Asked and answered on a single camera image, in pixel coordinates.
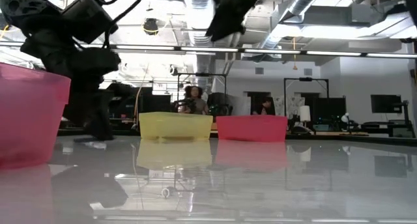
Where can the black ceiling dome camera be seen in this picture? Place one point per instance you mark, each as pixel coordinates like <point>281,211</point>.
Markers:
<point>150,25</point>

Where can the smooth silver ventilation duct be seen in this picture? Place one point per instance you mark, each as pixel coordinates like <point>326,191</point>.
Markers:
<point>293,9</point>

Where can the long white light strip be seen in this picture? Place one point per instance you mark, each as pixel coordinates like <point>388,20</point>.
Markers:
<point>208,49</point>

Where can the black desk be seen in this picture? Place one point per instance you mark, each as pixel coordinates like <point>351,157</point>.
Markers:
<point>384,126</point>

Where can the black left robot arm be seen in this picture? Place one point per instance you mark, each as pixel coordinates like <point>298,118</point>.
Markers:
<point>36,25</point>

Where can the white desk lamp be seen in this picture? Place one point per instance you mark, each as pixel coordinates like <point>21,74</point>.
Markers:
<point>345,117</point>

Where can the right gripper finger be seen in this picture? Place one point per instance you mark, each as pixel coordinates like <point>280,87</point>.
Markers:
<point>228,22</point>

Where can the ribbed silver ventilation duct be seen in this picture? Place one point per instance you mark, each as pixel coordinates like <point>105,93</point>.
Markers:
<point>195,22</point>

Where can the white paper towel roll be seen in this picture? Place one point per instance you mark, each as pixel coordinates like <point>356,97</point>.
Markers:
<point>304,113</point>

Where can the black computer monitor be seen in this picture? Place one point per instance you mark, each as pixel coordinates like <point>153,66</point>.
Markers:
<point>386,103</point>

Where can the large pink plastic tray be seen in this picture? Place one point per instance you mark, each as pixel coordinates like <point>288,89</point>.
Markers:
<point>29,120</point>

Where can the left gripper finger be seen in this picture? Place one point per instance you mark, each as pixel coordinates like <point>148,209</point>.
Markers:
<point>102,116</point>
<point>76,106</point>

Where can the black screen panel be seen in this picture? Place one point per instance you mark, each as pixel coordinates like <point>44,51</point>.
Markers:
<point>143,103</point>
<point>327,110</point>

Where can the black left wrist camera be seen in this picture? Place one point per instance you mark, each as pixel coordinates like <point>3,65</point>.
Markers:
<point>88,19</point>

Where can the person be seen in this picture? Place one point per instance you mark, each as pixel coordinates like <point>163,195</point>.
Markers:
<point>264,106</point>
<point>195,100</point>

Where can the small pink plastic bin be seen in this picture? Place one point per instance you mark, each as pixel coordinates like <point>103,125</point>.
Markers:
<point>252,128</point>

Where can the yellow plastic bin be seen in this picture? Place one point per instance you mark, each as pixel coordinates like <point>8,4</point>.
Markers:
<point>176,126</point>

